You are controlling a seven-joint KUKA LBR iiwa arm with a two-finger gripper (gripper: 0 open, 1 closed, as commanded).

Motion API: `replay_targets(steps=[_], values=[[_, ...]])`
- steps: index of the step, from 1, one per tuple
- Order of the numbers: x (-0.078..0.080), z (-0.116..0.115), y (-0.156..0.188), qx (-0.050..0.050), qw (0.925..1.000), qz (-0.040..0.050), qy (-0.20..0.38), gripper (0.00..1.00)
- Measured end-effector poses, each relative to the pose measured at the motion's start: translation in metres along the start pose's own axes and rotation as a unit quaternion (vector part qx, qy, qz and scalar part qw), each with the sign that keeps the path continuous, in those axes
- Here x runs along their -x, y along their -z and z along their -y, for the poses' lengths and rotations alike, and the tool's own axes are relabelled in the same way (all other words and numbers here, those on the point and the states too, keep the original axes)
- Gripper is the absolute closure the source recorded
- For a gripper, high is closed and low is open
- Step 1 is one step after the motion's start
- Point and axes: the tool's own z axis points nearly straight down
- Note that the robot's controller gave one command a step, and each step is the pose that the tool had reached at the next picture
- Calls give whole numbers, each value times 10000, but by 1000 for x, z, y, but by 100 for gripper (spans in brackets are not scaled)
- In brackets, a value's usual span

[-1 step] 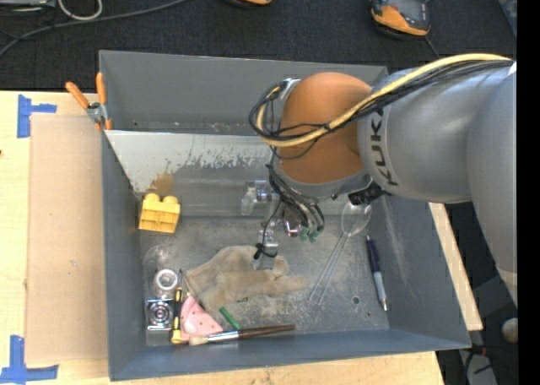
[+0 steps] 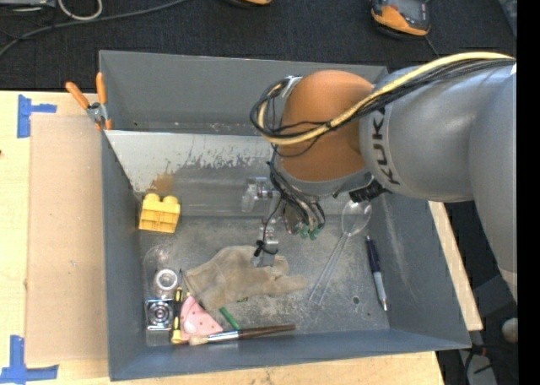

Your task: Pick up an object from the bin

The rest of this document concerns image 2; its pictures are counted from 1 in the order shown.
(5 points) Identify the clear plastic spoon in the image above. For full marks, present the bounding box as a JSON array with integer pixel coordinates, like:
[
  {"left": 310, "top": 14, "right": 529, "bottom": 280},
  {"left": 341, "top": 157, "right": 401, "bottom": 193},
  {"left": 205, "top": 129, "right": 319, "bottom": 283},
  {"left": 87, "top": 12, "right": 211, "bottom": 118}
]
[{"left": 308, "top": 198, "right": 374, "bottom": 306}]

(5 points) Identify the grey metal bin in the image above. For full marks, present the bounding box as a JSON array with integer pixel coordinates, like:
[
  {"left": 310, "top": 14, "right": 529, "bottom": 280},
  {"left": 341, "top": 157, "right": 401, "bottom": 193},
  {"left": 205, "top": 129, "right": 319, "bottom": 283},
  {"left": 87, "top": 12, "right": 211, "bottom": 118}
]
[{"left": 97, "top": 49, "right": 473, "bottom": 382}]

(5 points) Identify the black cylinder on white bracket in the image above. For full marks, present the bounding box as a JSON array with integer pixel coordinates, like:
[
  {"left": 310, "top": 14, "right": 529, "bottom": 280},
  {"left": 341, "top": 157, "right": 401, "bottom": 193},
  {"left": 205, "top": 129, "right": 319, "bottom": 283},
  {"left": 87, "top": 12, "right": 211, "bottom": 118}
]
[{"left": 348, "top": 178, "right": 392, "bottom": 208}]

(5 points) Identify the brown handled paintbrush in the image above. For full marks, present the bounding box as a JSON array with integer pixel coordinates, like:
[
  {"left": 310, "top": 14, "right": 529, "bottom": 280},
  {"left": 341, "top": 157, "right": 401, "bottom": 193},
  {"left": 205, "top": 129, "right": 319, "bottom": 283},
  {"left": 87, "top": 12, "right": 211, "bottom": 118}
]
[{"left": 186, "top": 323, "right": 297, "bottom": 348}]

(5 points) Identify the blue and silver pen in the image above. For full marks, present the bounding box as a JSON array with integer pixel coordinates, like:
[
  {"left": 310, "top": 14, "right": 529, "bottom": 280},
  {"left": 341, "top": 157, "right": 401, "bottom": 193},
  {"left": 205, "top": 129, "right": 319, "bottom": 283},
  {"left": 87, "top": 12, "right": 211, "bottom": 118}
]
[{"left": 364, "top": 235, "right": 389, "bottom": 312}]

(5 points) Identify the brown cardboard board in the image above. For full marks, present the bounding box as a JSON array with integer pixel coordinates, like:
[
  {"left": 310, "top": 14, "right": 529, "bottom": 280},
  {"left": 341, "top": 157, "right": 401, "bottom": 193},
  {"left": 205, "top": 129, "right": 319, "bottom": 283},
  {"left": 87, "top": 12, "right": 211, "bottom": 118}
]
[{"left": 24, "top": 114, "right": 111, "bottom": 368}]

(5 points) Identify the clear glass jar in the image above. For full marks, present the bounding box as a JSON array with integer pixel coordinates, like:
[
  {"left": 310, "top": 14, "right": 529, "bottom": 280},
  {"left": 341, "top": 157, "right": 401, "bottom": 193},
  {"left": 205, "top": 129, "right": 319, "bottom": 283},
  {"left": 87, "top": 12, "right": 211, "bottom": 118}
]
[{"left": 142, "top": 242, "right": 183, "bottom": 299}]

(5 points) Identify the square shiny metal part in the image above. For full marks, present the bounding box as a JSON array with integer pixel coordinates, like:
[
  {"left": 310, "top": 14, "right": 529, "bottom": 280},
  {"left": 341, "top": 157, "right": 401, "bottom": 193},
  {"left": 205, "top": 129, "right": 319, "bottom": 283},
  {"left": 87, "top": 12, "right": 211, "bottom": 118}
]
[{"left": 144, "top": 297, "right": 176, "bottom": 332}]

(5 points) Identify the pink toy wedge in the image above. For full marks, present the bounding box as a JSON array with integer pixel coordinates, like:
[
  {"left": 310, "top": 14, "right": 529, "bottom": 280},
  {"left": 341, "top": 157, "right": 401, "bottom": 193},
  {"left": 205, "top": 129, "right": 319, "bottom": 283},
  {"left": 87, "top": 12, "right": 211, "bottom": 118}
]
[{"left": 179, "top": 295, "right": 224, "bottom": 336}]

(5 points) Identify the yellow and black screwdriver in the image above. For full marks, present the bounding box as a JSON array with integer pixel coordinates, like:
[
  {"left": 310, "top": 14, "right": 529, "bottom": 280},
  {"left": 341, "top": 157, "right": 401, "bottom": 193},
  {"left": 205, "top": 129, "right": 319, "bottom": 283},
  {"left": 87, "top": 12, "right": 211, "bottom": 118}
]
[{"left": 170, "top": 268, "right": 187, "bottom": 344}]

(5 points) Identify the green marker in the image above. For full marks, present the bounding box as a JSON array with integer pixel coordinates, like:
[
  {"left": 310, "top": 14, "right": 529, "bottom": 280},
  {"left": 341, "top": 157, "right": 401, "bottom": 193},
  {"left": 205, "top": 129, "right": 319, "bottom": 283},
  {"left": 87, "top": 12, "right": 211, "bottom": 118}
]
[{"left": 218, "top": 306, "right": 242, "bottom": 331}]

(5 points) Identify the yellow toy brick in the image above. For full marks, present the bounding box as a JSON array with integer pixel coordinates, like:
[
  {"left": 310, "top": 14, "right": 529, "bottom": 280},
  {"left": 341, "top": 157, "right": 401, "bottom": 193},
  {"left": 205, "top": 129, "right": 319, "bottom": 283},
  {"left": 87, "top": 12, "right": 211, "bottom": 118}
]
[{"left": 137, "top": 192, "right": 182, "bottom": 235}]

